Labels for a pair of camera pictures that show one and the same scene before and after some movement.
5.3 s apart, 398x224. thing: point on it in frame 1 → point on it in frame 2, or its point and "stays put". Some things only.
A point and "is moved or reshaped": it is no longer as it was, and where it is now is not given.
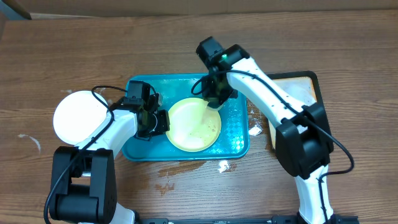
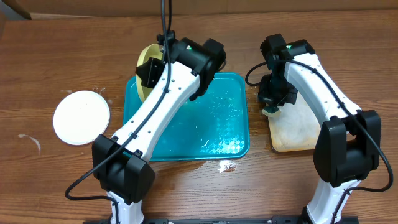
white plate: x=78 y=114 stays put
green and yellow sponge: x=215 y=109 is moved or reshaped
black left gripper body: x=158 y=123 → x=156 y=70
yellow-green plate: x=193 y=127 → x=148 y=51
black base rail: x=341 y=219 stays put
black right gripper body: x=217 y=91 → x=278 y=90
